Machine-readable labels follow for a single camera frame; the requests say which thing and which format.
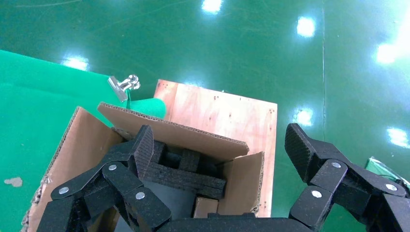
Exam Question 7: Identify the large open cardboard carton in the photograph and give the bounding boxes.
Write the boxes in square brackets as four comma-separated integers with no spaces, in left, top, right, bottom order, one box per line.
[20,101,265,232]

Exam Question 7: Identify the black foam insert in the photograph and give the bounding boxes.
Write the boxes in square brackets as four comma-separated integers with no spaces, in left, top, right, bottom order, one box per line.
[141,141,227,201]

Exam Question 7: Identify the green table cloth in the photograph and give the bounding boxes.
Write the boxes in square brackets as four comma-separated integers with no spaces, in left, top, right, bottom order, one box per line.
[0,49,167,232]

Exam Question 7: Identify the clear plastic bag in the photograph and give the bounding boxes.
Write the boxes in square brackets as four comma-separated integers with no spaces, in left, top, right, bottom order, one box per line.
[365,156,410,191]

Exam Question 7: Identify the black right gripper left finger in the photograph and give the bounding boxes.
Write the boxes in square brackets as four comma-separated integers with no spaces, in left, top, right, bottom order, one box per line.
[37,125,173,232]

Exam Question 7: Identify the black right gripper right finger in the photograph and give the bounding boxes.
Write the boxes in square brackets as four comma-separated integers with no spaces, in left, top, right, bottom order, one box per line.
[284,123,410,232]

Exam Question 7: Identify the silver binder clip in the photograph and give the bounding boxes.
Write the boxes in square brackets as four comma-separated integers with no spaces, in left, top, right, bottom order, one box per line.
[107,74,141,103]

